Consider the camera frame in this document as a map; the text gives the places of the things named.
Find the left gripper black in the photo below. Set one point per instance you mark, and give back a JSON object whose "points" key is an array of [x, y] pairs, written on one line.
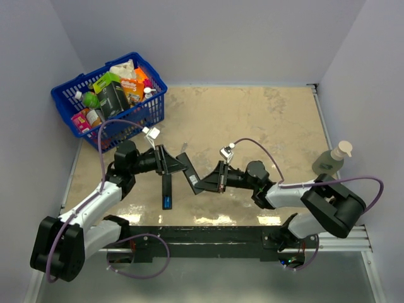
{"points": [[165, 163]]}

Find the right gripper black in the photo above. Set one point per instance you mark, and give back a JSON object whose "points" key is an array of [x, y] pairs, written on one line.
{"points": [[214, 182]]}

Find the black remote control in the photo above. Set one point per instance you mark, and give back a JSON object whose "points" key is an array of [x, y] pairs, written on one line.
{"points": [[190, 173], [166, 186]]}

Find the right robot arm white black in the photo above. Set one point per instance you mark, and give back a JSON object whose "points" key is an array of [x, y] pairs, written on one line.
{"points": [[332, 207]]}

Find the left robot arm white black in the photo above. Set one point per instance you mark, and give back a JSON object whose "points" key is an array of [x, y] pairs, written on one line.
{"points": [[62, 244]]}

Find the white pump bottle in basket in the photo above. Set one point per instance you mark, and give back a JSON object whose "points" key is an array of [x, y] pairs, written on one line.
{"points": [[148, 92]]}

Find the blue plastic shopping basket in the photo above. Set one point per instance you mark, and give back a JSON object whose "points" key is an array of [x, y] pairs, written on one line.
{"points": [[124, 125]]}

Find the orange Gillette razor pack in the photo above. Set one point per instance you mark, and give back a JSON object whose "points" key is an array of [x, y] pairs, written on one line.
{"points": [[133, 91]]}

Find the orange pill bottle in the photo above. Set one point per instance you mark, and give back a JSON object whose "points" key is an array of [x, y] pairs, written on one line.
{"points": [[93, 118]]}

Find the green black razor box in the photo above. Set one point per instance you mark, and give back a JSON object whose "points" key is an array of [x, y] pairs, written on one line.
{"points": [[110, 95]]}

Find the pink box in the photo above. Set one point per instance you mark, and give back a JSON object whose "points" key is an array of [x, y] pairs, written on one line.
{"points": [[80, 122]]}

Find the green bottle white cap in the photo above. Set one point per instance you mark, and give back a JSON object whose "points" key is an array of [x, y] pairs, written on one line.
{"points": [[88, 99]]}

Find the crumpled beige paper bag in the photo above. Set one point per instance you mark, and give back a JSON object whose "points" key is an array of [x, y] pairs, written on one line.
{"points": [[124, 70]]}

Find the green liquid soap pump bottle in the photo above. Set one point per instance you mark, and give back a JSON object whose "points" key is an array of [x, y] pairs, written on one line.
{"points": [[331, 161]]}

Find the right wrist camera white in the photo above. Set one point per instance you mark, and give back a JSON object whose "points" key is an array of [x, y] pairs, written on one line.
{"points": [[227, 153]]}

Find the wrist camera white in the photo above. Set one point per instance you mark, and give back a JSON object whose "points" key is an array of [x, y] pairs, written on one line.
{"points": [[150, 135], [227, 153]]}

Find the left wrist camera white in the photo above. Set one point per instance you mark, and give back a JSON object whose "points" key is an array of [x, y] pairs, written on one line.
{"points": [[150, 135]]}

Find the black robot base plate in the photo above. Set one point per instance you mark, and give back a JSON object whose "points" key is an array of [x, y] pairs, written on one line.
{"points": [[266, 243]]}

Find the aluminium frame rail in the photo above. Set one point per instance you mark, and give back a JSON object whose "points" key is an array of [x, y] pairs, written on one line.
{"points": [[356, 241]]}

